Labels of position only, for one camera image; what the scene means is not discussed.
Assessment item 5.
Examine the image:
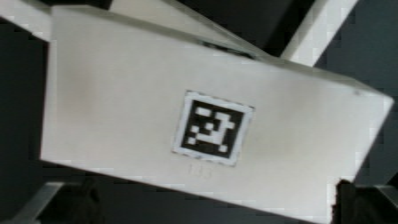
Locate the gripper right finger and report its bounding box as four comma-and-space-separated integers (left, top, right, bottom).
335, 180, 398, 224

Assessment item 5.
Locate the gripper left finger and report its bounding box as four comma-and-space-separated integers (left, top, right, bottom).
0, 178, 106, 224

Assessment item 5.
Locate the white cabinet top block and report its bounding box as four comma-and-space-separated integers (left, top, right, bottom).
42, 6, 395, 224

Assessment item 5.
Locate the white cabinet body box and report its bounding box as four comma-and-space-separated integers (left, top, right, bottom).
0, 0, 360, 66

